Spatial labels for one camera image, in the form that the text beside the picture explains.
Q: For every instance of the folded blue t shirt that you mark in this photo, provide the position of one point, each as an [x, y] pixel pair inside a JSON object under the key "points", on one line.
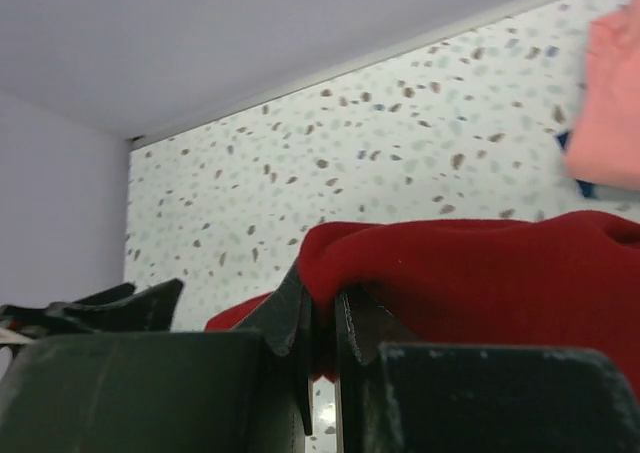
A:
{"points": [[586, 187]]}

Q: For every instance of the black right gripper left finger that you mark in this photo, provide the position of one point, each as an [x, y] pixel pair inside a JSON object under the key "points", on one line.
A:
{"points": [[246, 388]]}

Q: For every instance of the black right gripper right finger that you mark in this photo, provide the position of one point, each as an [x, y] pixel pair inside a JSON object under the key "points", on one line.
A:
{"points": [[396, 393]]}

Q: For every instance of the folded salmon pink t shirt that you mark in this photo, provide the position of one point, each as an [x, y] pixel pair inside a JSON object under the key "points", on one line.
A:
{"points": [[605, 138]]}

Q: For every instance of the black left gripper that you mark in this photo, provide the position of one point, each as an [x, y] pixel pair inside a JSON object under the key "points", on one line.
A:
{"points": [[118, 309]]}

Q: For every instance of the red t shirt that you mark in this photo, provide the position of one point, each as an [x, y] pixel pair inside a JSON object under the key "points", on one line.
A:
{"points": [[567, 281]]}

